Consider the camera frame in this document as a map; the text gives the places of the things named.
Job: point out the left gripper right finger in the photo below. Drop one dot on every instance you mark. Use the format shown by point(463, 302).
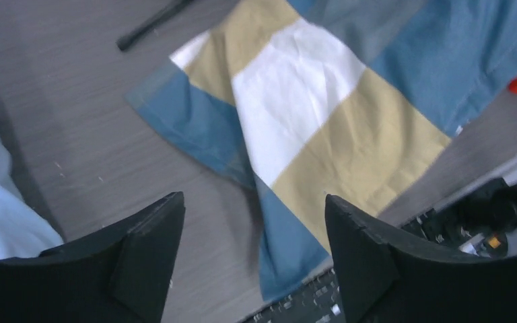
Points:
point(386, 274)

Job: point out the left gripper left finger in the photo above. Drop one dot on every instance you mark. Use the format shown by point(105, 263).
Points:
point(120, 273)

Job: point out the blue beige checkered pillow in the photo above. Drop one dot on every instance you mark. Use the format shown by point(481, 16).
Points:
point(301, 99)

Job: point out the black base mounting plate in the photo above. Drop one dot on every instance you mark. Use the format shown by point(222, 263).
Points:
point(317, 300)

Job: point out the black folding tripod stand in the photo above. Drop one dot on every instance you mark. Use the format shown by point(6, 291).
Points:
point(173, 8)

